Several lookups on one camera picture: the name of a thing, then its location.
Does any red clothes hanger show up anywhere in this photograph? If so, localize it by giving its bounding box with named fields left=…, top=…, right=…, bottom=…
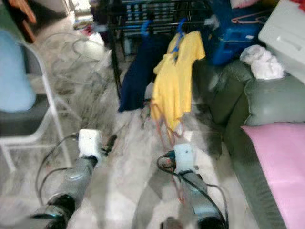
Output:
left=150, top=103, right=191, bottom=203

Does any blue plastic hanger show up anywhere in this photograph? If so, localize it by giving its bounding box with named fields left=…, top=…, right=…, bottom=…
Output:
left=172, top=18, right=189, bottom=53
left=141, top=19, right=153, bottom=39

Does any pink clothes hanger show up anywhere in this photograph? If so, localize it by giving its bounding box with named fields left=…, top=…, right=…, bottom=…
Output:
left=231, top=12, right=272, bottom=24

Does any grey robot right leg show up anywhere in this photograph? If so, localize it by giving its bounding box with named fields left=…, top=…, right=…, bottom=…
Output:
left=161, top=217, right=184, bottom=229

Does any navy blue garment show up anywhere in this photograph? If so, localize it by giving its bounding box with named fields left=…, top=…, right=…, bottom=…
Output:
left=118, top=34, right=165, bottom=113

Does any yellow shirt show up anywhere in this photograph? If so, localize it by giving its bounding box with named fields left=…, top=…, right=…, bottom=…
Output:
left=150, top=31, right=205, bottom=134

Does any black metal clothes rack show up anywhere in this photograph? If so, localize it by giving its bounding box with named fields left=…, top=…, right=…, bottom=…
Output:
left=105, top=0, right=275, bottom=101

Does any dark green leather sofa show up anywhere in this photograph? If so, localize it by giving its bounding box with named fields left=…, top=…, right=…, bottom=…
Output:
left=191, top=57, right=305, bottom=229

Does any white folding chair grey seat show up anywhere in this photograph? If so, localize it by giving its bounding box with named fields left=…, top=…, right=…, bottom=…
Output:
left=0, top=43, right=72, bottom=172

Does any pink cushion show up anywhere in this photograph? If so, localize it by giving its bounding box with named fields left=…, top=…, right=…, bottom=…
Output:
left=241, top=123, right=305, bottom=229

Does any light blue chair cushion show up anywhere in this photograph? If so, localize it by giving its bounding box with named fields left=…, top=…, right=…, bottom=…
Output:
left=0, top=29, right=36, bottom=113

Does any crumpled white cloth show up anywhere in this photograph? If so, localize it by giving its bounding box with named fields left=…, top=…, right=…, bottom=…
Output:
left=240, top=44, right=285, bottom=81

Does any blue plastic crate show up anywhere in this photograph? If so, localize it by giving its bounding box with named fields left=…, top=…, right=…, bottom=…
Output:
left=207, top=0, right=270, bottom=66

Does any white plastic container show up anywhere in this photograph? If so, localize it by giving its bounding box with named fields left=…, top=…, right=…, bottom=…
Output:
left=258, top=0, right=305, bottom=84

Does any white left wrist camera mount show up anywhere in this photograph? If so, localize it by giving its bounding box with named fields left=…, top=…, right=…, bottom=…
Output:
left=79, top=129, right=102, bottom=159

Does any white wire bouncer frame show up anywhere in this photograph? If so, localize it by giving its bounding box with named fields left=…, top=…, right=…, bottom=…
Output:
left=41, top=31, right=110, bottom=86

